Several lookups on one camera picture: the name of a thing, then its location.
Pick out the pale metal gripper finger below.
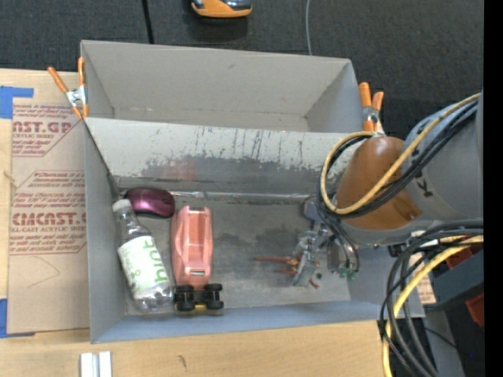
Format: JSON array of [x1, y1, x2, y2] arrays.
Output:
[[293, 258, 320, 288], [296, 229, 329, 261]]

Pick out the red thin-pronged tool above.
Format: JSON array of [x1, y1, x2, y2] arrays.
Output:
[[254, 254, 321, 290]]

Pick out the grey metal bin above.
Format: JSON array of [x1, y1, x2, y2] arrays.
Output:
[[79, 39, 384, 345]]

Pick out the pink tape dispenser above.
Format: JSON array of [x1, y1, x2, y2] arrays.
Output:
[[170, 205, 215, 290]]

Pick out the clear plastic bottle green label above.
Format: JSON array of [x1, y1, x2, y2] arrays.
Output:
[[112, 198, 176, 315]]

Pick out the purple computer mouse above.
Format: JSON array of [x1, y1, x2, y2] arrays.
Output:
[[124, 187, 176, 219]]

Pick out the brown cardboard board red print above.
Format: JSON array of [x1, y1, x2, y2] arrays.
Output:
[[0, 68, 91, 339]]

